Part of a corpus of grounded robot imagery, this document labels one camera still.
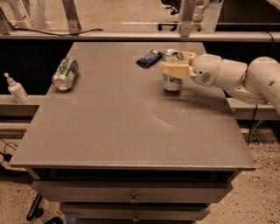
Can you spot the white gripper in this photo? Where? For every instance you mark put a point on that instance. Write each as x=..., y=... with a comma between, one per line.
x=206, y=69

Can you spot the white 7up can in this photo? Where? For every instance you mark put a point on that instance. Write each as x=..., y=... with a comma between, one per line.
x=171, y=83

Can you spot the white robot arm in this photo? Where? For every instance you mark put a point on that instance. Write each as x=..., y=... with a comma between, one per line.
x=253, y=83

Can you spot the green soda can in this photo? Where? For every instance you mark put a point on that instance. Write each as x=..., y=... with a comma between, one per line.
x=65, y=75

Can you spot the grey drawer cabinet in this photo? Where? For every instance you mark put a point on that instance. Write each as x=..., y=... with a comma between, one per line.
x=117, y=148

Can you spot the white pump bottle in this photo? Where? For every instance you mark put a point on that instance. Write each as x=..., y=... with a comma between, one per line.
x=16, y=90

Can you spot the metal frame bracket right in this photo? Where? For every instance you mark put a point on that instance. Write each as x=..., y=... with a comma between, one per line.
x=186, y=17

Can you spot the metal frame bracket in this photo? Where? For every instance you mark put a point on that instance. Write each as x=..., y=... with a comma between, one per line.
x=186, y=17
x=73, y=22

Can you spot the metal frame bracket left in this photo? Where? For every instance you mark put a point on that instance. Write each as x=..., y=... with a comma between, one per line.
x=73, y=22

